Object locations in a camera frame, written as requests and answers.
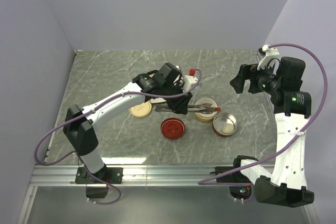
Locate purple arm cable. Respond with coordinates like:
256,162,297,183
34,68,203,205
198,42,329,201

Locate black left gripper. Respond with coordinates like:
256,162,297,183
161,82,193,115

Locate red round lid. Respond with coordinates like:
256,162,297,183
160,118,185,140

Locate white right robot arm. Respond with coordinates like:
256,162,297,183
230,45,314,208

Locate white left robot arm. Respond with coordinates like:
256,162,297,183
63,72,201,183

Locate metal food tongs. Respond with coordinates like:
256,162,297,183
154,103,215,114

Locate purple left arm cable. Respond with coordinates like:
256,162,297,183
34,68,203,205

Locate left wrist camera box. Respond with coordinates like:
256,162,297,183
155,62,180,85

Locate white egg toy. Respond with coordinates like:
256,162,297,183
222,124,235,134

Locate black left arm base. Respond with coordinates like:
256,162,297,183
75,166,123,200

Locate steel-lined red bowl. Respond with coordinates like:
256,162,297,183
212,112,238,137

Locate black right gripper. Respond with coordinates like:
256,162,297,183
229,60,282,94

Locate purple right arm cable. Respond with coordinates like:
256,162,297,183
198,42,329,201

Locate white square plate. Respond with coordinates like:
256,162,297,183
150,65,181,104

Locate beige white-lined bowl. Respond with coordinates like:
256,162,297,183
195,98,218,122

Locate beige round lid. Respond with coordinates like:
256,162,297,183
129,101,152,118

